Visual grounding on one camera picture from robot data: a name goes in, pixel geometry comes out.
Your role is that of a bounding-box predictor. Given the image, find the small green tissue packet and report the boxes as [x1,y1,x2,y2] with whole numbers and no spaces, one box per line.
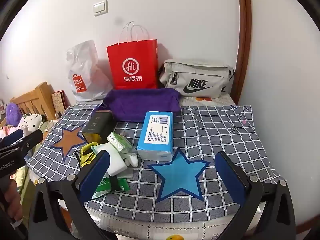
[107,132,138,154]

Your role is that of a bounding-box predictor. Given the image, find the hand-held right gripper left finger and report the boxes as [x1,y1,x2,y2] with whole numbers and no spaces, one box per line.
[28,150,118,240]

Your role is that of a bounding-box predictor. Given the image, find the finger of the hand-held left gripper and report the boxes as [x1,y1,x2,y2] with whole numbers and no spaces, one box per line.
[0,129,25,147]
[0,129,44,159]

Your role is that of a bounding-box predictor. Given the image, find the purple fabric basket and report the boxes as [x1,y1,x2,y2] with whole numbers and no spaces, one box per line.
[96,88,182,123]

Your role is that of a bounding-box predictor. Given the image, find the patterned book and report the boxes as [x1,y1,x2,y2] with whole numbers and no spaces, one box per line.
[51,91,67,113]

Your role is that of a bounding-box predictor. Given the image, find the dark green tin box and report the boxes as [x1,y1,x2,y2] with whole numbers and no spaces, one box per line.
[82,110,114,144]

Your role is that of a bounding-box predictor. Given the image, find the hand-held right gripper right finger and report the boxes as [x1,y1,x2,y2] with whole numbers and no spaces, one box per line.
[214,151,297,240]

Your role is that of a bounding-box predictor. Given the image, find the fruit printed tablecloth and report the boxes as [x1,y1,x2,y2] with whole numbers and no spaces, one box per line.
[27,94,285,240]

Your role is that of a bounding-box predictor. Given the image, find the white plastic bag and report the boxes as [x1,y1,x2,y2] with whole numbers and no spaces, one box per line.
[66,40,113,102]

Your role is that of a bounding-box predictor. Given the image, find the person's left hand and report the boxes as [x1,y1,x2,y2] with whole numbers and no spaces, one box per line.
[6,177,24,221]

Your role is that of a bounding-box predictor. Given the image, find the blue tissue pack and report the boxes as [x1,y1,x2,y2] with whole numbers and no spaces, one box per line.
[137,111,174,162]

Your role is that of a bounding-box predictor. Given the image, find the white light switch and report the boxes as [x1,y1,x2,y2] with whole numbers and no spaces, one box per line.
[93,0,108,17]

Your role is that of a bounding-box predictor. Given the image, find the grey waist bag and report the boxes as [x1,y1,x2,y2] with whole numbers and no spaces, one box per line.
[158,59,235,98]

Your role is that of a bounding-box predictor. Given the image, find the white flowered pillow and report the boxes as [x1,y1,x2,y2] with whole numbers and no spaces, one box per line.
[16,114,47,134]

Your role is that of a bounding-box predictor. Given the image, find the yellow and black pouch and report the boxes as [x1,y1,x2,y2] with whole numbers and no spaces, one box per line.
[75,142,100,167]

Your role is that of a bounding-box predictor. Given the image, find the grey checked star cloth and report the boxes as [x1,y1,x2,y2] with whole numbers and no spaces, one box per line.
[26,104,287,223]

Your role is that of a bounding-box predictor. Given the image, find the white face mask packet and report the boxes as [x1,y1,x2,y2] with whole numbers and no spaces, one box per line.
[97,149,132,178]

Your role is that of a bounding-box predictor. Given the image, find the brown wooden door frame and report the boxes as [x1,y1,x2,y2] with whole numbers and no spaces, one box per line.
[236,0,252,105]

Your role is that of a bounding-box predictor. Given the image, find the red paper bag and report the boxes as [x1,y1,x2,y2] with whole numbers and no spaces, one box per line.
[107,22,158,90]

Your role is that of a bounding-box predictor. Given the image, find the purple plush toy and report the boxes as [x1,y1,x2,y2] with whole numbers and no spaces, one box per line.
[5,103,23,127]

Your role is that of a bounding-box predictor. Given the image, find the person's left forearm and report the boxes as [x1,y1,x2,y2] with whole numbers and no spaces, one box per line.
[0,210,27,240]

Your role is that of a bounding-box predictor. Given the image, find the wooden headboard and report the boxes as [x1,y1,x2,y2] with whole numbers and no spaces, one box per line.
[10,81,60,120]

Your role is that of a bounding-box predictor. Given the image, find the green wet wipe packet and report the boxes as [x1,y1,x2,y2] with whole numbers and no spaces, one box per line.
[91,176,130,200]

